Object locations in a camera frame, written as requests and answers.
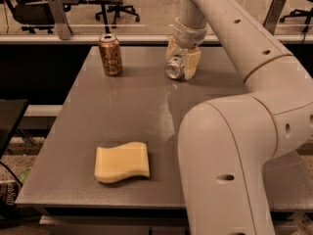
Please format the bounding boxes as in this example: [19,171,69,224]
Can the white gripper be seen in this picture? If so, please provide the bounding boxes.
[165,18,207,80]

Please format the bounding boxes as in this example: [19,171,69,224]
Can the silver green 7up can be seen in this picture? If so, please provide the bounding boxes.
[165,56,184,79]

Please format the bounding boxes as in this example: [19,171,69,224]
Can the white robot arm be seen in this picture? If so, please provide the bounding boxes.
[166,0,313,235]

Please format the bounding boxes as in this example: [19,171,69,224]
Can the orange LaCroix can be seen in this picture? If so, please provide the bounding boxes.
[99,33,123,75]

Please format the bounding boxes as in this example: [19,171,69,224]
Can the glass barrier panel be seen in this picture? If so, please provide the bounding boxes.
[1,0,312,34]

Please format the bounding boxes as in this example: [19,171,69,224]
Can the black office chair middle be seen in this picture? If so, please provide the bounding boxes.
[95,0,140,33]

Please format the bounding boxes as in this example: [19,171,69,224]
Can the black office chair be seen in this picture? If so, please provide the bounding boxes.
[0,0,88,35]
[95,0,140,33]
[279,8,313,34]

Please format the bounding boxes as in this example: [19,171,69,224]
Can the yellow wavy sponge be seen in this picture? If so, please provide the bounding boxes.
[94,142,150,183]

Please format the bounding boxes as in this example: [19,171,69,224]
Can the black office chair right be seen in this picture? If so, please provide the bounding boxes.
[279,8,313,34]

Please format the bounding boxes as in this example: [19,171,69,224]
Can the black office chair left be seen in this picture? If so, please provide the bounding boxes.
[0,0,88,35]

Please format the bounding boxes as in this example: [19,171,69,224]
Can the dark snack bag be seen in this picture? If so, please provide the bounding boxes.
[0,180,21,208]

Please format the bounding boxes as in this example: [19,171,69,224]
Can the right metal glass bracket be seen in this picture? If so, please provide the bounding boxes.
[263,0,287,35]

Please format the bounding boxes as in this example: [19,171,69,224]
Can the metal glass bracket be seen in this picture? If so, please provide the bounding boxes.
[263,0,287,35]
[47,0,71,40]

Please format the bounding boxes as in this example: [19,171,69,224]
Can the left metal glass bracket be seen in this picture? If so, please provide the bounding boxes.
[47,0,71,40]

